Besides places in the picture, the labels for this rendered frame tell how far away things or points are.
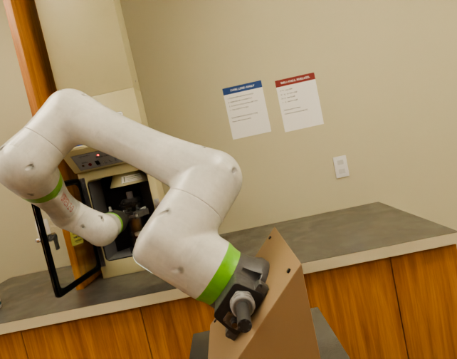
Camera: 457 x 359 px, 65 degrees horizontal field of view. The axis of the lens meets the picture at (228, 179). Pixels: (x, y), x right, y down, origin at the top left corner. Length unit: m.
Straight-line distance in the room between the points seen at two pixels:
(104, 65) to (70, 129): 0.76
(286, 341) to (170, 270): 0.24
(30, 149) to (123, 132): 0.21
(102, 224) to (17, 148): 0.46
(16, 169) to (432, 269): 1.30
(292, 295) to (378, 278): 0.82
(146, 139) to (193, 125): 1.16
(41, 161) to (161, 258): 0.38
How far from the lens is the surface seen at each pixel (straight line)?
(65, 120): 0.92
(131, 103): 1.58
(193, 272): 0.68
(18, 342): 1.63
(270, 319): 0.62
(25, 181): 0.91
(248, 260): 0.72
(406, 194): 2.15
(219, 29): 2.04
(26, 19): 1.82
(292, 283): 0.60
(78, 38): 1.70
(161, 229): 0.67
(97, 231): 1.26
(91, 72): 1.65
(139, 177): 1.62
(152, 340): 1.45
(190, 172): 0.73
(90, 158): 1.55
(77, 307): 1.45
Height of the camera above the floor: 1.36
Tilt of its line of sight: 4 degrees down
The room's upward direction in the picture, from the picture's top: 12 degrees counter-clockwise
